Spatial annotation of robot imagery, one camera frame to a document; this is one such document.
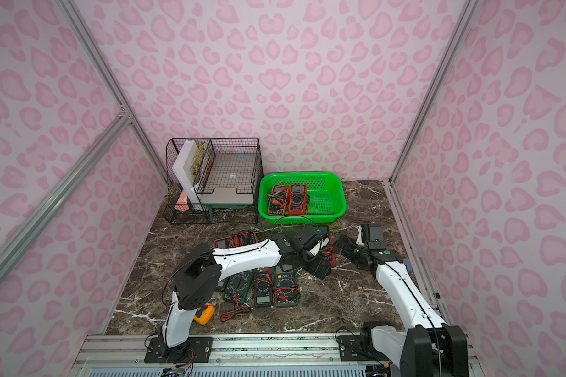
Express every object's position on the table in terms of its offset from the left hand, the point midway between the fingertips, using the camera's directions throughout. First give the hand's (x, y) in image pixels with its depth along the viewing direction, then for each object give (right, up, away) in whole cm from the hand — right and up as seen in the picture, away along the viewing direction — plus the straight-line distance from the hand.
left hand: (323, 263), depth 85 cm
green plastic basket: (+5, +23, +25) cm, 35 cm away
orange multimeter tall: (-18, +23, +21) cm, 36 cm away
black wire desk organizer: (-54, +17, +23) cm, 61 cm away
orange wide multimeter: (-32, +7, +10) cm, 34 cm away
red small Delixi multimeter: (-8, +24, +21) cm, 33 cm away
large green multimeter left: (-31, -8, -3) cm, 32 cm away
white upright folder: (-47, +25, +5) cm, 54 cm away
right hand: (+7, +6, 0) cm, 9 cm away
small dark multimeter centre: (-21, -7, -3) cm, 23 cm away
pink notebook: (-60, +21, +18) cm, 66 cm away
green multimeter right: (-14, -9, -3) cm, 17 cm away
